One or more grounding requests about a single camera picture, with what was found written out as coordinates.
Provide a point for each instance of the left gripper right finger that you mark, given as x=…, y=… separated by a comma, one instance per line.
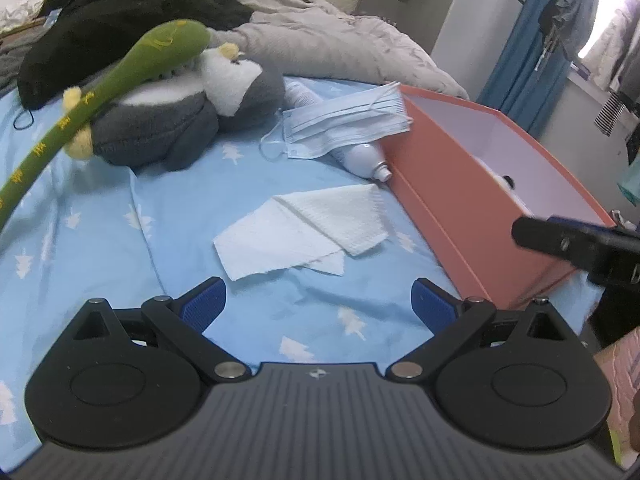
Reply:
x=455, y=324

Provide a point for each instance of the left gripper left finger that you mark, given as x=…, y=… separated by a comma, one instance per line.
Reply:
x=179, y=325

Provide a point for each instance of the small panda plush toy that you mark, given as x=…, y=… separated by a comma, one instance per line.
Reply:
x=507, y=186

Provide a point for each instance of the white paper towel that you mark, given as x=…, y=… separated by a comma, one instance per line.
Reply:
x=316, y=229

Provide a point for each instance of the blue surgical face mask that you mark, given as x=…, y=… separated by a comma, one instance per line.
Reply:
x=383, y=101

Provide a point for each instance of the salmon pink cardboard box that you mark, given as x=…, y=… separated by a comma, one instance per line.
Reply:
x=464, y=215

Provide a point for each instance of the white spray bottle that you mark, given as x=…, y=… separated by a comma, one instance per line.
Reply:
x=350, y=145

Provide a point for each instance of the hanging clothes rack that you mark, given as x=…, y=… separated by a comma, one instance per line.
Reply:
x=588, y=127

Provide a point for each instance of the blue curtain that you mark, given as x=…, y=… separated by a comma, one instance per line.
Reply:
x=522, y=85

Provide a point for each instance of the grey penguin plush toy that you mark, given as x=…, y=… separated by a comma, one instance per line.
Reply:
x=172, y=121

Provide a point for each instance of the green plush back scratcher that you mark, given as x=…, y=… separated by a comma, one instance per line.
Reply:
x=160, y=50

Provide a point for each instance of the grey white wardrobe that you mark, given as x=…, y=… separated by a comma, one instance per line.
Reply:
x=464, y=37

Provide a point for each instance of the grey duvet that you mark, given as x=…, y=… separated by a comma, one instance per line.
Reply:
x=314, y=39

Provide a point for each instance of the black clothing pile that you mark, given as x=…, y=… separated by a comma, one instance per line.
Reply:
x=90, y=35

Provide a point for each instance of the dark grey garment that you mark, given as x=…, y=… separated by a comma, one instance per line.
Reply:
x=11, y=59

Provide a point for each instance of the cardboard box bedside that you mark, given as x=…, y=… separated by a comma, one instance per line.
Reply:
x=36, y=23

